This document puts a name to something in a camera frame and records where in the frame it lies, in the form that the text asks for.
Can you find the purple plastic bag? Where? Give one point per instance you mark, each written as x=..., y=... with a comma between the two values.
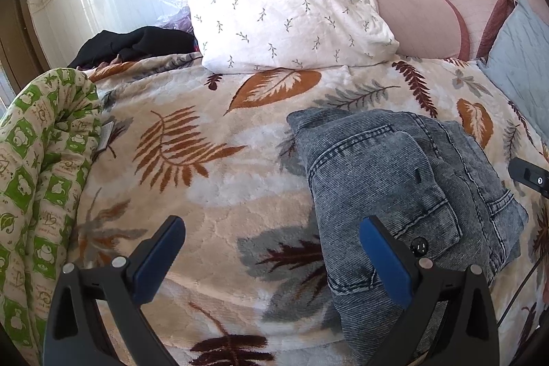
x=180, y=20

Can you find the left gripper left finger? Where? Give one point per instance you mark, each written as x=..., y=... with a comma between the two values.
x=143, y=271

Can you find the leaf-print fleece blanket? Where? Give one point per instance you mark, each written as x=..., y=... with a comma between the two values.
x=249, y=285

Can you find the white fabric label tag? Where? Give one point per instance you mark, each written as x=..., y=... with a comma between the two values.
x=105, y=135

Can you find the grey-blue denim pants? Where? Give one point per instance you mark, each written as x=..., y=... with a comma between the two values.
x=424, y=179

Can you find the green patterned quilt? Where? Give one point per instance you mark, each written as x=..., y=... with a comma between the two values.
x=48, y=136

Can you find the black clothing pile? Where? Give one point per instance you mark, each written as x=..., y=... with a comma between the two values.
x=145, y=42

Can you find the light blue quilt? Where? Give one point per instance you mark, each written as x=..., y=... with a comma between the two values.
x=518, y=65

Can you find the white sprig-print pillow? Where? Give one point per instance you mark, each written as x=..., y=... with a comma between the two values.
x=244, y=36

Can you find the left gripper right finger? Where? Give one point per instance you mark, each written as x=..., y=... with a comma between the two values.
x=404, y=276

